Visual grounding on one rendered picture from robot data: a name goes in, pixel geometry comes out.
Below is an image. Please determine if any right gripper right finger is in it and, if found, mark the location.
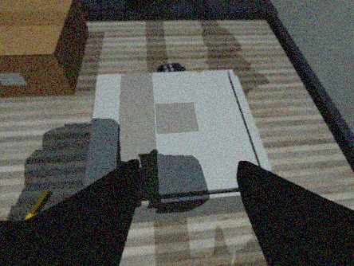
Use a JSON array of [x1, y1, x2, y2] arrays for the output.
[[236, 161, 354, 266]]

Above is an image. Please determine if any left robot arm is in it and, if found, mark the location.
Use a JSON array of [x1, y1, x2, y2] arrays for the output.
[[124, 0, 149, 10]]

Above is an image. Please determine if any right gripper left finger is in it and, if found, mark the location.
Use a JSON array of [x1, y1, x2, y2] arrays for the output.
[[0, 159, 140, 266]]

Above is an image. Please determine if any black key fob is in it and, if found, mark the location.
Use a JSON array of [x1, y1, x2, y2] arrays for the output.
[[158, 63, 186, 72]]

